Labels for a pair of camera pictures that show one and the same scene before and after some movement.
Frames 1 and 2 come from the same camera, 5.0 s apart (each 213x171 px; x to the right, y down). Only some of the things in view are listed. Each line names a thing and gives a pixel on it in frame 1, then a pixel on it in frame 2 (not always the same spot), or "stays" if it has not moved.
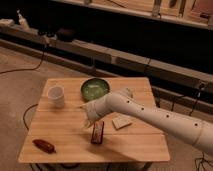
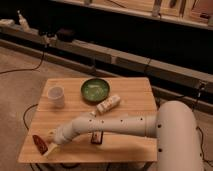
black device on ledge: (66, 35) stays
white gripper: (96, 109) → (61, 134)
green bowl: (93, 88) stays
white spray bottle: (23, 24) stays
